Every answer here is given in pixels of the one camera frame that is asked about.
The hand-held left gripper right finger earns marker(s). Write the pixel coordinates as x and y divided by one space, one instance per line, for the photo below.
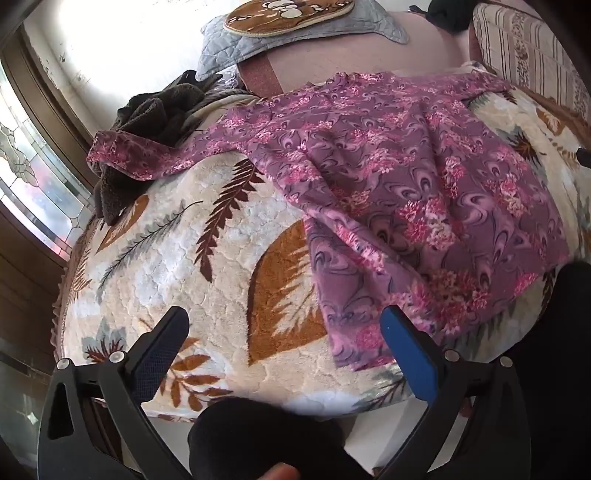
411 355

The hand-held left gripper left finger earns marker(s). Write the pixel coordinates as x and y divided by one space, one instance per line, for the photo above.
159 350

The purple floral garment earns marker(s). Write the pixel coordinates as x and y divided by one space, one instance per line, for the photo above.
392 184

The person's left hand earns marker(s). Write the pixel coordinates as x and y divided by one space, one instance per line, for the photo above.
279 473

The cream leaf print blanket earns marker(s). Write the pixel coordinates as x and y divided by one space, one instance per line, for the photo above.
184 277

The person's black trouser leg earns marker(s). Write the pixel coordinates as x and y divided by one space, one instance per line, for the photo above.
263 438
563 369

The patterned glass window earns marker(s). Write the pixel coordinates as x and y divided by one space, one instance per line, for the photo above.
32 175

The dark brown fleece cloth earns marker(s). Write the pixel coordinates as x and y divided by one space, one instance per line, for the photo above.
152 110

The pink bed sheet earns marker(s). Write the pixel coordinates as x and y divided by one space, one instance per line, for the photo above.
346 55

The grey quilted pillow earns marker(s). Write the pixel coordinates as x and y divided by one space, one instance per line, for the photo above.
217 41

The striped floral pillow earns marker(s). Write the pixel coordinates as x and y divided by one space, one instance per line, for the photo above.
531 50

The black cloth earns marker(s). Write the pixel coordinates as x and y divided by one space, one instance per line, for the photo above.
445 14

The brown oval printed cushion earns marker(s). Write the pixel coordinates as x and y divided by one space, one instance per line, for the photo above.
277 16

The brown wooden window frame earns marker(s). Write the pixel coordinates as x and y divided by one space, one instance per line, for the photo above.
51 97

